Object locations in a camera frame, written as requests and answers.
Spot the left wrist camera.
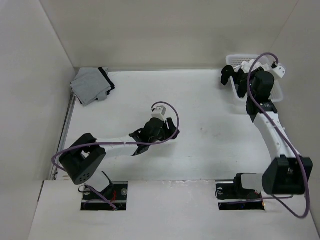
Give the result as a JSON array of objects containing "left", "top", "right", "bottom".
[{"left": 151, "top": 105, "right": 167, "bottom": 122}]

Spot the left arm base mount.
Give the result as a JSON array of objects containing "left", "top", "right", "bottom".
[{"left": 78, "top": 182, "right": 128, "bottom": 212}]

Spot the black tank top in basket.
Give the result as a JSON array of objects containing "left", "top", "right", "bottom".
[{"left": 220, "top": 65, "right": 248, "bottom": 98}]

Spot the white tank top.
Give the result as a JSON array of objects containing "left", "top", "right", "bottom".
[{"left": 233, "top": 59, "right": 271, "bottom": 74}]

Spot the white plastic basket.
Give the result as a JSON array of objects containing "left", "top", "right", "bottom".
[{"left": 225, "top": 54, "right": 284, "bottom": 106}]

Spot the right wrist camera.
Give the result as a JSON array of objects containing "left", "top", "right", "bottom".
[{"left": 271, "top": 61, "right": 286, "bottom": 79}]

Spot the folded grey tank top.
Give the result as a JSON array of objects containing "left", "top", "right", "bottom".
[{"left": 70, "top": 67, "right": 110, "bottom": 106}]

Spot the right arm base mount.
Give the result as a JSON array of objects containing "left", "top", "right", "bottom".
[{"left": 215, "top": 182, "right": 265, "bottom": 211}]

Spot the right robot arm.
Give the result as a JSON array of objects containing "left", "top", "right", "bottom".
[{"left": 231, "top": 70, "right": 313, "bottom": 198}]

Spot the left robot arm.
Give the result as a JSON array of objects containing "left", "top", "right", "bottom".
[{"left": 59, "top": 117, "right": 180, "bottom": 200}]

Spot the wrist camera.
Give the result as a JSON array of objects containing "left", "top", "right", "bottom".
[
  {"left": 271, "top": 61, "right": 286, "bottom": 79},
  {"left": 151, "top": 105, "right": 167, "bottom": 122}
]

